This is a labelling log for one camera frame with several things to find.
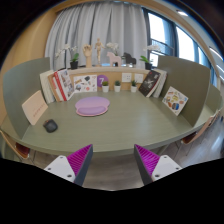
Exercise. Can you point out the pink wooden horse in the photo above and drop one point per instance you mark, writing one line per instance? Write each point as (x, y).
(114, 58)

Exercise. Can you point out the wooden artist mannequin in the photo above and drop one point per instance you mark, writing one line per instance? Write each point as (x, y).
(99, 48)

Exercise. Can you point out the window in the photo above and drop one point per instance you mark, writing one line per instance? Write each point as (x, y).
(185, 43)

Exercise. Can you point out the colourful sticker card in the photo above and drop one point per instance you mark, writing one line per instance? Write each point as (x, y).
(175, 101)

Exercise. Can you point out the red-spined photo cover book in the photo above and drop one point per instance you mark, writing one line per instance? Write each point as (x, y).
(65, 83)

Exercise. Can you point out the white wall socket plate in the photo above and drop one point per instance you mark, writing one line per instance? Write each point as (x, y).
(126, 77)
(138, 78)

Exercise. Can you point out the black cover book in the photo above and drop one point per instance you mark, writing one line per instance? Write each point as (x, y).
(149, 83)

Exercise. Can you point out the black wooden horse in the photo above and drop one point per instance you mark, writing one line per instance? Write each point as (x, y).
(129, 59)

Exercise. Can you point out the grey-green desk partition panel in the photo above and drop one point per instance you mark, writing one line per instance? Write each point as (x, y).
(186, 80)
(23, 80)

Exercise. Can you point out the black computer mouse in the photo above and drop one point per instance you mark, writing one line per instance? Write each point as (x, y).
(50, 125)

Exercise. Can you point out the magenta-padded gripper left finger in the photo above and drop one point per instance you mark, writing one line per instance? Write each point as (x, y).
(77, 162)

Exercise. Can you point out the white sticker sheet card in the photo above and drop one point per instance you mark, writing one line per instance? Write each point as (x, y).
(85, 83)

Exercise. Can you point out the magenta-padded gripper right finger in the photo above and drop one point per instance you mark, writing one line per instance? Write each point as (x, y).
(149, 161)

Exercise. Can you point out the white orchid in black pot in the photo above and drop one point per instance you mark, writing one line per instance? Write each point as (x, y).
(74, 64)
(148, 65)
(112, 46)

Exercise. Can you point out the grey curtain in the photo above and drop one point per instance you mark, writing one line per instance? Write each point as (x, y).
(100, 23)

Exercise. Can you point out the purple mouse pad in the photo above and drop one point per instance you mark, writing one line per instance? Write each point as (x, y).
(92, 106)

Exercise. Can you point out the purple round number sign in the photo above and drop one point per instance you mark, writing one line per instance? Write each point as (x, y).
(102, 78)

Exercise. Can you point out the beige book with red text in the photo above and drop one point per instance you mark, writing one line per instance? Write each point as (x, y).
(34, 107)

